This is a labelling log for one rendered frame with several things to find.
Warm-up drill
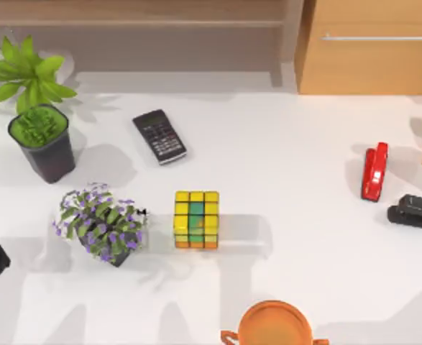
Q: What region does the orange trophy cup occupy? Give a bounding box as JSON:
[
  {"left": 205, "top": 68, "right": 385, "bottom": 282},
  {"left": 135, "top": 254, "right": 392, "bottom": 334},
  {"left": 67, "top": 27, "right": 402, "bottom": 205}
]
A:
[{"left": 220, "top": 300, "right": 329, "bottom": 345}]

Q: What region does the wooden open shelf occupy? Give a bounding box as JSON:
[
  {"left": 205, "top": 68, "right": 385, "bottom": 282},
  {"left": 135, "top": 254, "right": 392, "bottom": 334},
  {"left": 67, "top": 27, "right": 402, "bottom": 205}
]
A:
[{"left": 0, "top": 0, "right": 305, "bottom": 88}]

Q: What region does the red stapler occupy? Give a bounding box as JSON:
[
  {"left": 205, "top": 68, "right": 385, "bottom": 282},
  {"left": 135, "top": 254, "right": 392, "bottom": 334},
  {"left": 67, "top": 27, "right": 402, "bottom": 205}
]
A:
[{"left": 360, "top": 142, "right": 390, "bottom": 203}]

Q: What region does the yellow puzzle cube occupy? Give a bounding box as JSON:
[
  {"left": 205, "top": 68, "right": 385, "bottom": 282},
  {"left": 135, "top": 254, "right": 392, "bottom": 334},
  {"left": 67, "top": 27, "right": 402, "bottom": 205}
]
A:
[{"left": 174, "top": 190, "right": 221, "bottom": 250}]

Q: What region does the black pot with green plant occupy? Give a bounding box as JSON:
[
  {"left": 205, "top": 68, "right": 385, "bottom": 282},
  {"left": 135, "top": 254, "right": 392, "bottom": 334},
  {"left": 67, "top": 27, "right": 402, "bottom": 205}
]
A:
[{"left": 7, "top": 103, "right": 77, "bottom": 185}]

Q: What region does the black stapler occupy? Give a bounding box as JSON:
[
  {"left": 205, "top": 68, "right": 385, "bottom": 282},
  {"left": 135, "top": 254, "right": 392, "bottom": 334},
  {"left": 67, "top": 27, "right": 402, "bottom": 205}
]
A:
[{"left": 387, "top": 194, "right": 422, "bottom": 232}]

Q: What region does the green leafy plant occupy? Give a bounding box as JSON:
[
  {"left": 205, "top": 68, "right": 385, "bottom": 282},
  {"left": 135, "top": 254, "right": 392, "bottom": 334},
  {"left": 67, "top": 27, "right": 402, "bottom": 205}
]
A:
[{"left": 0, "top": 34, "right": 78, "bottom": 115}]

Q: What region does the wooden cupboard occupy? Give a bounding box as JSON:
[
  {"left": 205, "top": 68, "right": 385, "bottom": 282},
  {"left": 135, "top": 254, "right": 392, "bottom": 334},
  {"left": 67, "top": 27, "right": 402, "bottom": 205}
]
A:
[{"left": 293, "top": 0, "right": 422, "bottom": 96}]

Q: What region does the purple flower plant pot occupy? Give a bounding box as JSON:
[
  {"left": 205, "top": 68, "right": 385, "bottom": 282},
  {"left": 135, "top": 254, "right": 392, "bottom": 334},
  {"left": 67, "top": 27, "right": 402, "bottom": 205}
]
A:
[{"left": 51, "top": 182, "right": 150, "bottom": 268}]

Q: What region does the long metal handle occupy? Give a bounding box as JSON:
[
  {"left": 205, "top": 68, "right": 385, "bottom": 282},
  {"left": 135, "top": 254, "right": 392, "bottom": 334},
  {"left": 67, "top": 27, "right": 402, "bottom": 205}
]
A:
[{"left": 321, "top": 32, "right": 422, "bottom": 42}]

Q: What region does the black calculator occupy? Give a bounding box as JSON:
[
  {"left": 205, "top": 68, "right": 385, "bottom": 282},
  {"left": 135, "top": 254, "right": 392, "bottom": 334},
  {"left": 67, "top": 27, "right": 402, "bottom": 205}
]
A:
[{"left": 132, "top": 109, "right": 188, "bottom": 167}]

